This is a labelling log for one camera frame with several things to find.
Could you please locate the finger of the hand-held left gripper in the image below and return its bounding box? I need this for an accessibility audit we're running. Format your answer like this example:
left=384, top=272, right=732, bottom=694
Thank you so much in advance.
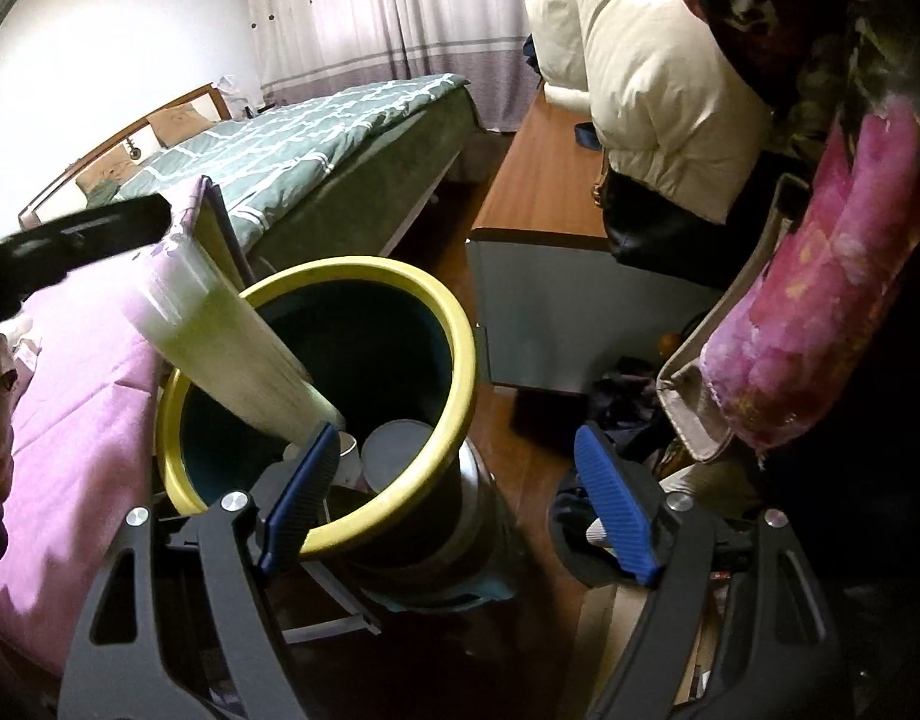
left=0, top=193, right=172, bottom=331

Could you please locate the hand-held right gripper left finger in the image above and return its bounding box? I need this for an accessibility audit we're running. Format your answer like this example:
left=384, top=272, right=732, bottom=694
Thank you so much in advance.
left=58, top=420, right=341, bottom=720

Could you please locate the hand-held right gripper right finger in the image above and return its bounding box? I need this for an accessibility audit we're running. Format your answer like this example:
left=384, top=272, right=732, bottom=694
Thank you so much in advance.
left=574, top=421, right=858, bottom=720

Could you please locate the green plastic bag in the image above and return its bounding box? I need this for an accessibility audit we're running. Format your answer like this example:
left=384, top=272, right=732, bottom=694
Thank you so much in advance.
left=130, top=240, right=348, bottom=451

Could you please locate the yellow rimmed trash bin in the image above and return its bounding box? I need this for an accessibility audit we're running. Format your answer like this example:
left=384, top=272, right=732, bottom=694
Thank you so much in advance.
left=154, top=256, right=517, bottom=610

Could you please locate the wooden bed headboard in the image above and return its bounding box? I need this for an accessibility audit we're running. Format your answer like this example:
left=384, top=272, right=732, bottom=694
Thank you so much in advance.
left=17, top=82, right=232, bottom=230

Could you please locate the brown pillow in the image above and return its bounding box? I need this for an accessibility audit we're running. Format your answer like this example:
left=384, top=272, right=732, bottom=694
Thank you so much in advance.
left=146, top=106, right=213, bottom=147
left=77, top=152, right=131, bottom=197

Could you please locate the dark cloth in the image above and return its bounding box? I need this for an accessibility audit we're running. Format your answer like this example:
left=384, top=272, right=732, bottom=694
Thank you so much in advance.
left=587, top=371, right=678, bottom=436

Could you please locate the beige handbag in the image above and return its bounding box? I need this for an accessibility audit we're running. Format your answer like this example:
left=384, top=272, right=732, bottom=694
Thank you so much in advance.
left=655, top=172, right=810, bottom=466

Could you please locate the pink floral tablecloth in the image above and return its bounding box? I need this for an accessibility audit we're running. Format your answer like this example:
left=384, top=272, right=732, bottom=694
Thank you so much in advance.
left=0, top=176, right=243, bottom=680

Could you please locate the bed with green quilt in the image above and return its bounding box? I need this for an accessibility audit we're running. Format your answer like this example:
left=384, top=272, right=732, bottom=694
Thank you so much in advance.
left=85, top=73, right=483, bottom=260

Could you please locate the black leather bag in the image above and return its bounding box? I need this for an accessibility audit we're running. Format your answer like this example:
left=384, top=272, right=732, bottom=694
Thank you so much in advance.
left=602, top=165, right=776, bottom=290

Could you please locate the pink floral garment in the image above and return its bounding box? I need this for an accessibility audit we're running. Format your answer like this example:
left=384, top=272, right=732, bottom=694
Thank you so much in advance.
left=703, top=101, right=920, bottom=455

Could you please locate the wooden cabinet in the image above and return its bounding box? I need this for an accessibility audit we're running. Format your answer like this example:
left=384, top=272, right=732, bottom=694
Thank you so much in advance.
left=466, top=94, right=720, bottom=395

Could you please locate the pink curtain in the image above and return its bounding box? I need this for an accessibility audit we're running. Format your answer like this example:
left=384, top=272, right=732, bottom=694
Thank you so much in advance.
left=235, top=0, right=540, bottom=128

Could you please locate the cream down jacket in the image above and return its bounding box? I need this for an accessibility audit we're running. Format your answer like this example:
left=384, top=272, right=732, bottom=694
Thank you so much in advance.
left=520, top=0, right=776, bottom=226

